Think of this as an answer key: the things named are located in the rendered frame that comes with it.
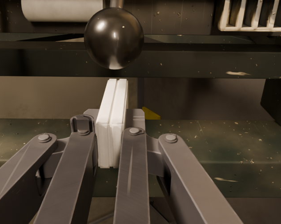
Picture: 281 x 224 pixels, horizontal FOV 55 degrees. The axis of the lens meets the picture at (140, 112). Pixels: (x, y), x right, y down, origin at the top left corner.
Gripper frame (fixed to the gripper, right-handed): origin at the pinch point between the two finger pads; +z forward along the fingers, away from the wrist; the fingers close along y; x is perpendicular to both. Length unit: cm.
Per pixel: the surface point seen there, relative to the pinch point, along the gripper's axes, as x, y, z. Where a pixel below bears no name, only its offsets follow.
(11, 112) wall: -95, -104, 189
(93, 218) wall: -250, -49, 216
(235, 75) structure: -3.9, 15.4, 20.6
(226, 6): 5.9, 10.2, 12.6
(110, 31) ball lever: 5.6, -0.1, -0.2
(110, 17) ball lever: 6.3, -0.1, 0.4
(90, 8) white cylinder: 5.5, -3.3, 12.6
